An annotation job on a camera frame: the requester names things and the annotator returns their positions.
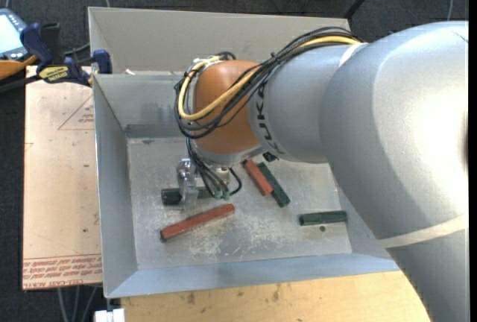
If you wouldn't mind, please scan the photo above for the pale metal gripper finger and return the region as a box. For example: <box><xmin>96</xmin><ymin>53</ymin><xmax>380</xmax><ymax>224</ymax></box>
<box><xmin>184</xmin><ymin>177</ymin><xmax>199</xmax><ymax>211</ymax></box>
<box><xmin>176</xmin><ymin>158</ymin><xmax>192</xmax><ymax>202</ymax></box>

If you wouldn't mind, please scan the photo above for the dark green flat block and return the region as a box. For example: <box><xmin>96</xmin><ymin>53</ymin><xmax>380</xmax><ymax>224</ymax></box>
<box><xmin>298</xmin><ymin>210</ymin><xmax>349</xmax><ymax>227</ymax></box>
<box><xmin>160</xmin><ymin>187</ymin><xmax>215</xmax><ymax>206</ymax></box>
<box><xmin>256</xmin><ymin>162</ymin><xmax>291</xmax><ymax>209</ymax></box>

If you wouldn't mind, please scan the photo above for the red-brown flat block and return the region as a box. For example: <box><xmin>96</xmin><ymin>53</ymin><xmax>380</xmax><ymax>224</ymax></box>
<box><xmin>241</xmin><ymin>159</ymin><xmax>274</xmax><ymax>198</ymax></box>
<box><xmin>159</xmin><ymin>203</ymin><xmax>236</xmax><ymax>244</ymax></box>

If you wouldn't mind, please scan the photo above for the grey metal bin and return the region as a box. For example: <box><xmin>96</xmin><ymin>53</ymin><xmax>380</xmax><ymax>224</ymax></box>
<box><xmin>87</xmin><ymin>6</ymin><xmax>402</xmax><ymax>300</ymax></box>

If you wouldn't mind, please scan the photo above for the brown cardboard board, red print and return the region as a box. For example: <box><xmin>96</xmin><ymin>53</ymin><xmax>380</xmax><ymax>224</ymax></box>
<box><xmin>22</xmin><ymin>65</ymin><xmax>104</xmax><ymax>291</ymax></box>

